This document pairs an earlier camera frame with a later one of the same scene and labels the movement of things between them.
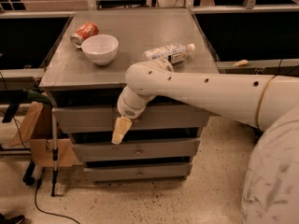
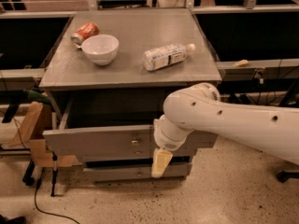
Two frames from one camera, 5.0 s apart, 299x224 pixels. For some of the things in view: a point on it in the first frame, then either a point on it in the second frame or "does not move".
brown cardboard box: [49, 145] does not move
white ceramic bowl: [100, 48] does not move
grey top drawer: [153, 118] -> [110, 142]
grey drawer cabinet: [84, 74] does not move
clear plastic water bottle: [174, 53] does not move
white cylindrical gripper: [127, 110] -> [167, 143]
